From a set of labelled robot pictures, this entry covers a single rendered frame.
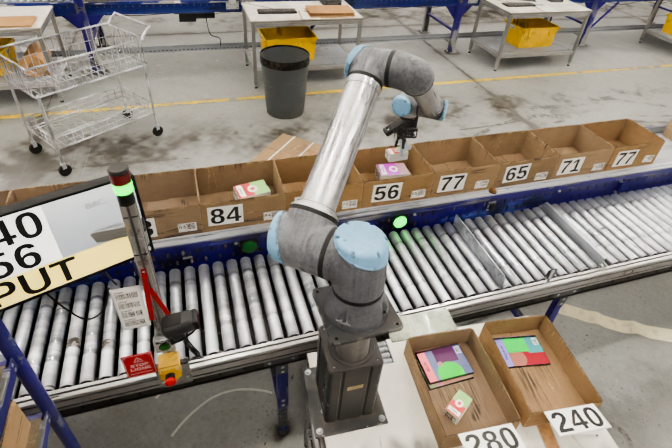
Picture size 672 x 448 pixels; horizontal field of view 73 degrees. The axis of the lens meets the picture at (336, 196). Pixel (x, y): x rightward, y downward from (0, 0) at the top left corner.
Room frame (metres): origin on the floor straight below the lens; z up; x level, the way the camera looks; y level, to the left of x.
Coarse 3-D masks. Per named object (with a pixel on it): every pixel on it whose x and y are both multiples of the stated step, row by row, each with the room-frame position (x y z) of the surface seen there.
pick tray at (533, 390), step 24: (480, 336) 1.17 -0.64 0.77; (504, 336) 1.18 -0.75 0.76; (552, 336) 1.16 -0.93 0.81; (504, 360) 1.01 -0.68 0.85; (552, 360) 1.09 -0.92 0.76; (576, 360) 1.03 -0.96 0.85; (504, 384) 0.96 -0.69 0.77; (528, 384) 0.97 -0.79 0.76; (552, 384) 0.98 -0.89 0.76; (576, 384) 0.98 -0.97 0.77; (528, 408) 0.83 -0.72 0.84; (552, 408) 0.88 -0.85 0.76
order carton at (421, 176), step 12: (360, 156) 2.11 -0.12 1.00; (372, 156) 2.13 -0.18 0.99; (384, 156) 2.16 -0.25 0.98; (408, 156) 2.21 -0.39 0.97; (420, 156) 2.10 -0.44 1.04; (360, 168) 2.11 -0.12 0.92; (372, 168) 2.14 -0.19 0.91; (408, 168) 2.19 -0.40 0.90; (420, 168) 2.07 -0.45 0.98; (372, 180) 2.05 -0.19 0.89; (384, 180) 1.84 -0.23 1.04; (396, 180) 1.87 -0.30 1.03; (408, 180) 1.89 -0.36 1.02; (420, 180) 1.91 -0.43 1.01; (432, 180) 1.94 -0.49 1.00; (372, 192) 1.82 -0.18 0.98; (408, 192) 1.89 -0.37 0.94; (372, 204) 1.83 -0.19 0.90; (384, 204) 1.85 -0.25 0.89
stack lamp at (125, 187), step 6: (108, 174) 0.92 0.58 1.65; (126, 174) 0.93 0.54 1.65; (114, 180) 0.91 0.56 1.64; (120, 180) 0.91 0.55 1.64; (126, 180) 0.92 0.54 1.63; (114, 186) 0.91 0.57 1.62; (120, 186) 0.91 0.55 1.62; (126, 186) 0.92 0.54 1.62; (132, 186) 0.94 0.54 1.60; (114, 192) 0.92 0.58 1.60; (120, 192) 0.91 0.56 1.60; (126, 192) 0.92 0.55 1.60
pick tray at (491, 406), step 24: (432, 336) 1.10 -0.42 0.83; (456, 336) 1.13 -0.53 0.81; (408, 360) 1.02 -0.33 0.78; (480, 360) 1.04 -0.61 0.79; (456, 384) 0.95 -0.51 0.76; (480, 384) 0.96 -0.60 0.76; (432, 408) 0.81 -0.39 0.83; (480, 408) 0.86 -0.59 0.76; (504, 408) 0.86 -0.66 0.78; (456, 432) 0.77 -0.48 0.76
